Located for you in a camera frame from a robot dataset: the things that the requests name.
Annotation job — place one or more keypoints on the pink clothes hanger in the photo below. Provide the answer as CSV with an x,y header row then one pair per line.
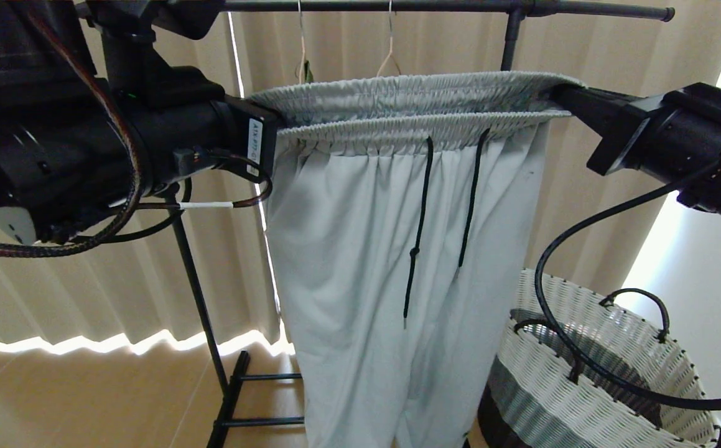
x,y
302,43
390,37

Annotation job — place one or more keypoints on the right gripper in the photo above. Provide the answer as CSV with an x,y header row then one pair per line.
x,y
677,130

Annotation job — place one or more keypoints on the beige curtain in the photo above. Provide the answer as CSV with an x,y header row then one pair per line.
x,y
348,43

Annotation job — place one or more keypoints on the green long-sleeved shirt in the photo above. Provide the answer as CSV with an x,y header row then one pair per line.
x,y
307,73

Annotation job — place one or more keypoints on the white laundry basket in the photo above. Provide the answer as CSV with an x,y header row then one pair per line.
x,y
584,398

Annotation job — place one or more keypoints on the pale grey shorts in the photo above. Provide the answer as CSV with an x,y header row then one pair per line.
x,y
366,249

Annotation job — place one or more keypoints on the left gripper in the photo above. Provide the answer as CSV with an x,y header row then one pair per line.
x,y
198,137

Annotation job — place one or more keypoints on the black clothes rack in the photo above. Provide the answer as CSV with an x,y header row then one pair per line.
x,y
447,6

